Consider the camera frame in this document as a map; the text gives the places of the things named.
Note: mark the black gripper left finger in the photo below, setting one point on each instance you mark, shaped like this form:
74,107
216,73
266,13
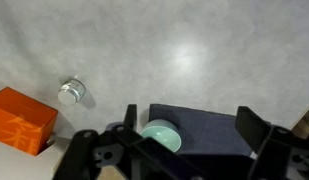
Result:
134,157

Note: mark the teal ceramic bowl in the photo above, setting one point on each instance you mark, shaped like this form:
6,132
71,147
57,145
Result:
165,132

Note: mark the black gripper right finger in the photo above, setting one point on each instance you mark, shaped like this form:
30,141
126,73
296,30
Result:
277,148

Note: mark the orange cardboard box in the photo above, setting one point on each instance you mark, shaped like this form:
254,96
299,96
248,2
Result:
25,123

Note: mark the dark blue cloth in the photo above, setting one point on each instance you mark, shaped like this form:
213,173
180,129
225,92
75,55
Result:
209,142

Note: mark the silver candle container lid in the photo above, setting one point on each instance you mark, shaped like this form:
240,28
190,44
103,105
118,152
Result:
71,92

